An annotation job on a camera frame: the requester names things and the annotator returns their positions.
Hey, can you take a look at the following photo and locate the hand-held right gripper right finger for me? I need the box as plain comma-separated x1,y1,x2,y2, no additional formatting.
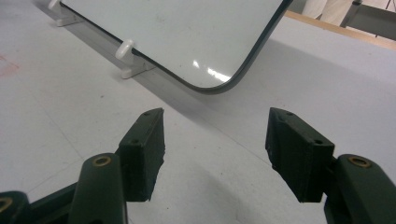
264,106,336,203

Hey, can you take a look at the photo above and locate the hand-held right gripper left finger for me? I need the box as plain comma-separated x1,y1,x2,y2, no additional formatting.
117,107,166,203

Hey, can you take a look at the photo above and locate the white plastic board stand foot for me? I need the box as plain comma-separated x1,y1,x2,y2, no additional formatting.
47,0,84,28
115,38,157,80

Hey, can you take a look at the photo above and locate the white board with black rim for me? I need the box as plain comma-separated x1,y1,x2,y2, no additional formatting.
60,0,294,95

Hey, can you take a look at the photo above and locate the white cloth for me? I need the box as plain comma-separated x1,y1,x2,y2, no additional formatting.
301,0,356,27

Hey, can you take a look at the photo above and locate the grey metal frame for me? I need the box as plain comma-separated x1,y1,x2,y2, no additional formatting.
339,0,396,42

